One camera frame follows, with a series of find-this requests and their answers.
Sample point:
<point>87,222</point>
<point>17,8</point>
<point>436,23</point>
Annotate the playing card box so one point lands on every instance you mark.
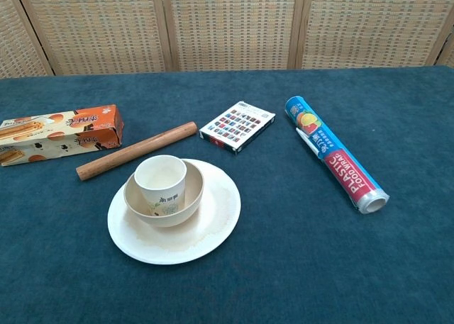
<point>236,127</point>

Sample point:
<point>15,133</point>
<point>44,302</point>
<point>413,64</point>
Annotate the woven folding screen panel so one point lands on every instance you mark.
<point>372,26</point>
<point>99,29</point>
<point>448,54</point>
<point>230,26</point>
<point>14,37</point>

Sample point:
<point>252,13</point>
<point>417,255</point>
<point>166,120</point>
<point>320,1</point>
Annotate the white round plate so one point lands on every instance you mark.
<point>198,242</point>

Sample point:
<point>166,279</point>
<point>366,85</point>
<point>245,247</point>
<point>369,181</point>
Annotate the plastic food wrap roll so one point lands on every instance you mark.
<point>345,169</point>

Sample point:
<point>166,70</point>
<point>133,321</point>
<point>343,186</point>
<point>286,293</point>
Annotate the beige bowl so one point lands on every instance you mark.
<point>195,193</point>

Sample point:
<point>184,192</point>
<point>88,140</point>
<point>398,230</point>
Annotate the wooden rolling pin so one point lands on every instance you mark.
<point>134,151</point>

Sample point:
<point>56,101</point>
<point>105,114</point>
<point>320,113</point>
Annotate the orange biscuit box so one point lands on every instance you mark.
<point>53,132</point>

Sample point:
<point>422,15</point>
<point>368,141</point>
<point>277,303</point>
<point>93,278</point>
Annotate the blue table cloth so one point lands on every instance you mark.
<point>319,267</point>

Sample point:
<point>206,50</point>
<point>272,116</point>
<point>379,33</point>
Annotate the white printed paper cup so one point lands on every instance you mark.
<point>159,177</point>

